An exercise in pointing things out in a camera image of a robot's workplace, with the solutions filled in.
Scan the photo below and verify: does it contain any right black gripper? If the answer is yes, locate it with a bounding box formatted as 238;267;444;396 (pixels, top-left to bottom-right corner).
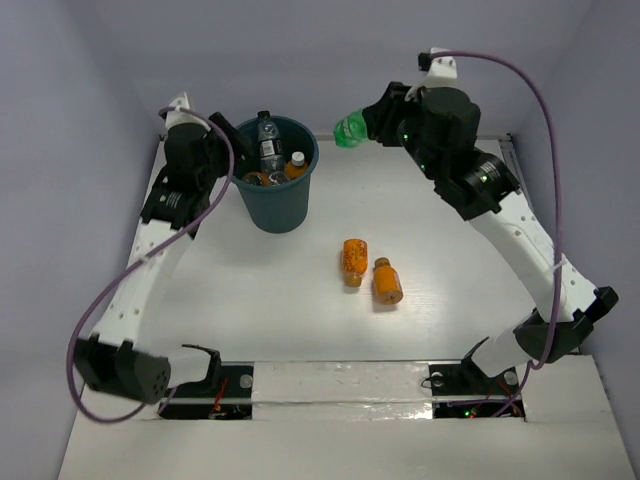
364;79;442;180

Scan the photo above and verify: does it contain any small clear black-cap bottle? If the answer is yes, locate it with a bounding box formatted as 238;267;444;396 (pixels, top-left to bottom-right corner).
257;110;286;174

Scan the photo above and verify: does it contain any green plastic bottle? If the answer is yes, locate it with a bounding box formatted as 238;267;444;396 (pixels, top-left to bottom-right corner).
333;109;369;148

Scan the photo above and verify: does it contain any tall orange white-cap bottle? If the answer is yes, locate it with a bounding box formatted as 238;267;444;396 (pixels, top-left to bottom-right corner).
242;171;271;187

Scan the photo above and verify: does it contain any clear crushed water bottle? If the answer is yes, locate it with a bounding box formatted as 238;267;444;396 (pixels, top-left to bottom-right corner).
266;170;290;186

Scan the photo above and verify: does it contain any yellow blue label bottle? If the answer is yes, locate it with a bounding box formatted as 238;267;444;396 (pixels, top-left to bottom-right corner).
284;151;308;180

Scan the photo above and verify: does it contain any orange dotted bottle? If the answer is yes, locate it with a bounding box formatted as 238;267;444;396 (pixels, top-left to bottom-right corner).
342;238;368;288

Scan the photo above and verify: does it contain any small orange juice bottle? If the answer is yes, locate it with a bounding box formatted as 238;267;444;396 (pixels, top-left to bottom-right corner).
373;257;404;305

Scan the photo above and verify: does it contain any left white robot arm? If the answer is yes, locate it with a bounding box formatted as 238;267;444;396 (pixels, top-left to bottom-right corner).
71;106;253;405

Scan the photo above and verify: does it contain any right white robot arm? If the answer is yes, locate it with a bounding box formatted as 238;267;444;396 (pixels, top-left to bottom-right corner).
362;82;619;392

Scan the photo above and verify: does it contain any dark green plastic bin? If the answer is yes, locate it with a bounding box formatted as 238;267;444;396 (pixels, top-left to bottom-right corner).
232;115;319;234

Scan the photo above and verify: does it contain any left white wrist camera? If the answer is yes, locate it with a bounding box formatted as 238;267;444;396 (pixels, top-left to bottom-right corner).
158;92;196;130

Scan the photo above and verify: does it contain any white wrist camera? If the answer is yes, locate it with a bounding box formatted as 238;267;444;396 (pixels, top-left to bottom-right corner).
416;48;458;88
158;92;196;130

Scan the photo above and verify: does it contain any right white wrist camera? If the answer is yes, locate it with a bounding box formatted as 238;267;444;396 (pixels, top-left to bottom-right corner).
416;48;458;88

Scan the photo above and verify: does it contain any right aluminium rail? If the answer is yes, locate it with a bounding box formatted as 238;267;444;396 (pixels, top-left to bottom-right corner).
498;134;531;204

